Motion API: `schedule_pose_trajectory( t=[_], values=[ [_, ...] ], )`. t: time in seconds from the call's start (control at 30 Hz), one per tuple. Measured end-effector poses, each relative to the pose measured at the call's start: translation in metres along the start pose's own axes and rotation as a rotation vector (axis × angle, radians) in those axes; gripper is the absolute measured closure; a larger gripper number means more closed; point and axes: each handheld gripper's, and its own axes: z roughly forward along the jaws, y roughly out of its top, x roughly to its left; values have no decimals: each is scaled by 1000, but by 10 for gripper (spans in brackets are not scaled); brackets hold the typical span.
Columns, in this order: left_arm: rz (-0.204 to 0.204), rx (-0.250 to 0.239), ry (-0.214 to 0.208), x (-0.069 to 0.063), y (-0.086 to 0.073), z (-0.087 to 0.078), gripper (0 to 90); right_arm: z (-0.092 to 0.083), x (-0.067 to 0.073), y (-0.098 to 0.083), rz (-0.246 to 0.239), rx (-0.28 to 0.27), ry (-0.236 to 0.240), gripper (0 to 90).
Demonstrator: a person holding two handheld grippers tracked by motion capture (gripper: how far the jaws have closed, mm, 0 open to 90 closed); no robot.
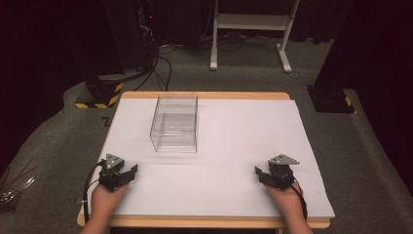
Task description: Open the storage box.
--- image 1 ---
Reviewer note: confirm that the person's left hand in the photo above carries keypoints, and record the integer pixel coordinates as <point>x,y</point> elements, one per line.
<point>105,198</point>

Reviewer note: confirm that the white metal stand frame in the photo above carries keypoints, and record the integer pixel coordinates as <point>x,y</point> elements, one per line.
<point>253,22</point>

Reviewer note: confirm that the metal tripod legs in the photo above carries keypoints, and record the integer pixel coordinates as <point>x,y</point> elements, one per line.
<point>14,190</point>

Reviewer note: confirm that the black yellow striped stand base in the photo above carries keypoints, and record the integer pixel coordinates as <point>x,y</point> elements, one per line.
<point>102,91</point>

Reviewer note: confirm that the person's right hand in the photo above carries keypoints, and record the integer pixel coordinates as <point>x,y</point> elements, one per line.
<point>285,198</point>

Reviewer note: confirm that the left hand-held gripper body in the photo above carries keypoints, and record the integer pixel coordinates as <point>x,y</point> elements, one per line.
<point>112,174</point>

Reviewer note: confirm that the black equipment rack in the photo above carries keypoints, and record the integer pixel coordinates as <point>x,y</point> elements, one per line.
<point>131,32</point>

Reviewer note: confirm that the clear plastic box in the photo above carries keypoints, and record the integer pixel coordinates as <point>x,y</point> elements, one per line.
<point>175,125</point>

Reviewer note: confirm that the white table mat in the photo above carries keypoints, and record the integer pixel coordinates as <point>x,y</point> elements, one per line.
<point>227,139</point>

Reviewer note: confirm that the dark curtain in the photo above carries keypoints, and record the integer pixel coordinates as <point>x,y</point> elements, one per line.
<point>42,48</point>
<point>380,65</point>

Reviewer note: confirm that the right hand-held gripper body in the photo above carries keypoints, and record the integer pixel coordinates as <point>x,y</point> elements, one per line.
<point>281,174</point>

